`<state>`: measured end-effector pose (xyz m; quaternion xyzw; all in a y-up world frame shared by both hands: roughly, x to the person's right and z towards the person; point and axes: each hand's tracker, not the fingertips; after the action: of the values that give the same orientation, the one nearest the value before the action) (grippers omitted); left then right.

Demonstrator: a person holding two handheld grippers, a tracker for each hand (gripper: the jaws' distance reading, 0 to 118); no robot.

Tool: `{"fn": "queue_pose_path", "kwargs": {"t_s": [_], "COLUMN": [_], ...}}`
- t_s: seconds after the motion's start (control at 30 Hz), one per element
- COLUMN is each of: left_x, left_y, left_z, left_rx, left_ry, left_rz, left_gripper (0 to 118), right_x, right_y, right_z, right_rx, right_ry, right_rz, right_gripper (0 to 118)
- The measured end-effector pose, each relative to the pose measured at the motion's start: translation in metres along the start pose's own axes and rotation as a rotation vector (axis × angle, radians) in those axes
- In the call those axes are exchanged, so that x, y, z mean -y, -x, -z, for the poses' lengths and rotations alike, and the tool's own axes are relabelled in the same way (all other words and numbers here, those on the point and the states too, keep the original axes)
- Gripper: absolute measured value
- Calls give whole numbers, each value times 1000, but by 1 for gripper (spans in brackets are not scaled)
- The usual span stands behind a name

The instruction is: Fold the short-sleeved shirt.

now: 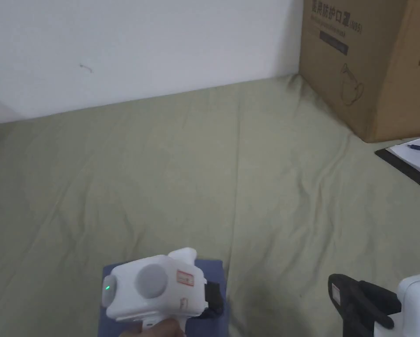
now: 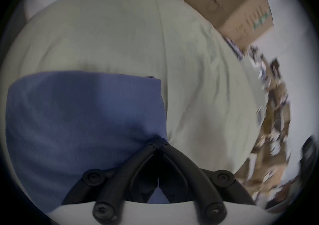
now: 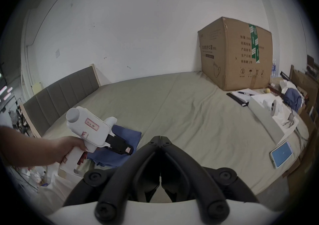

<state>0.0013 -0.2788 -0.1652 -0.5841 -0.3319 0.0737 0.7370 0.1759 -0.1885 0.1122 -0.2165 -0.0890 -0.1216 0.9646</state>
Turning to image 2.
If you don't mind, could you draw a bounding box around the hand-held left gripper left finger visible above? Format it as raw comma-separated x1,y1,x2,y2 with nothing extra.
61,137,160,223

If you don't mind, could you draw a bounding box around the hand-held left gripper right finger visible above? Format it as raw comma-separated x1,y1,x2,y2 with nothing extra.
159,137,257,225

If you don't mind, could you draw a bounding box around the blue garment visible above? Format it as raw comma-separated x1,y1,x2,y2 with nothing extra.
5,70,170,213

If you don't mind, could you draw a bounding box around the pile of cardboard boxes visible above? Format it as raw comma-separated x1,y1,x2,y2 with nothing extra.
235,46,293,203

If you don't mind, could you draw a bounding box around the brown cardboard carton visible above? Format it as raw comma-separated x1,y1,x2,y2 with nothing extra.
180,0,274,54

